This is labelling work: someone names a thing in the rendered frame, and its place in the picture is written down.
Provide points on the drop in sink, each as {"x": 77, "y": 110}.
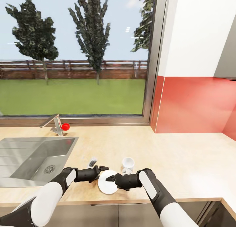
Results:
{"x": 24, "y": 162}

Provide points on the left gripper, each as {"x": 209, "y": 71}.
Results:
{"x": 93, "y": 174}

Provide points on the saucer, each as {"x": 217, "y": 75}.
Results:
{"x": 107, "y": 186}

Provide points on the fixed window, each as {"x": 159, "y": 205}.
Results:
{"x": 94, "y": 62}

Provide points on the coffee cup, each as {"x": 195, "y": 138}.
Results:
{"x": 128, "y": 162}

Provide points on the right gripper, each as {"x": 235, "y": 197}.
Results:
{"x": 121, "y": 181}

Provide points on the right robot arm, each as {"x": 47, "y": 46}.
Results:
{"x": 169, "y": 211}

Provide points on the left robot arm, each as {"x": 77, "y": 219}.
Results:
{"x": 36, "y": 211}

